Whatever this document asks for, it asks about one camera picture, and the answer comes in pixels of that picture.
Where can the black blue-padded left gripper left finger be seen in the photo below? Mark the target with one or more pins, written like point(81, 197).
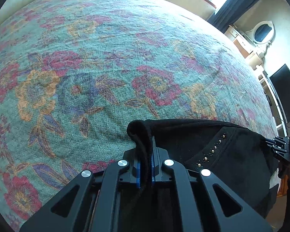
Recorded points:
point(90, 201)

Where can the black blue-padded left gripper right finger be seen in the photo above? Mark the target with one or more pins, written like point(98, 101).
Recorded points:
point(201, 201)

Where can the black pants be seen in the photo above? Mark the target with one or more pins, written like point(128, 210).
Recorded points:
point(236, 155)

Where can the wooden cabinet with knobs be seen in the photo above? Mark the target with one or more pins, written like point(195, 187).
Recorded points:
point(283, 187)

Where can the black flat television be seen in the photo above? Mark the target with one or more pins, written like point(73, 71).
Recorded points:
point(281, 83)

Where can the white dresser shelf unit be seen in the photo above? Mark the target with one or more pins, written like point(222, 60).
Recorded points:
point(254, 55)

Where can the white oval mirror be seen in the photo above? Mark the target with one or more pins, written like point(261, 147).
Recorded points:
point(262, 33)

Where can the floral bedspread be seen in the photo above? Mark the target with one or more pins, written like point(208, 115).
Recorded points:
point(75, 73)

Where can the dark blue curtain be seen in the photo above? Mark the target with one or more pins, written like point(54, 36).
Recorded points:
point(230, 12)

